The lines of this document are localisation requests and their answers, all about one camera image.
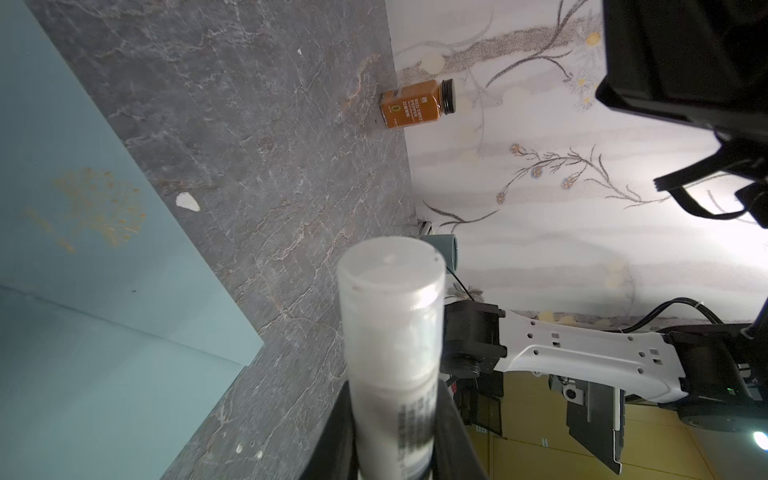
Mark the light green envelope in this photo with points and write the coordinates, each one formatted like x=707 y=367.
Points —
x=117 y=339

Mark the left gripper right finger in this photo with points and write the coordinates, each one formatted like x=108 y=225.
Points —
x=454 y=457

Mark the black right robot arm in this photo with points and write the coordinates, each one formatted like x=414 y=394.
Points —
x=702 y=64

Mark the amber bottle black cap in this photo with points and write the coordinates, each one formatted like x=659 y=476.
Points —
x=419 y=103

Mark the white glue stick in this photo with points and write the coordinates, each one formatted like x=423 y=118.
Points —
x=393 y=366

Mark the translucent glue stick cap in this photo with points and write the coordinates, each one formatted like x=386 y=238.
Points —
x=391 y=275

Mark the teal ceramic mug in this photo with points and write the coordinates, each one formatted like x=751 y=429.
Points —
x=447 y=246

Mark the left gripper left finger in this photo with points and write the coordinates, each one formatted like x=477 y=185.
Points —
x=334 y=456

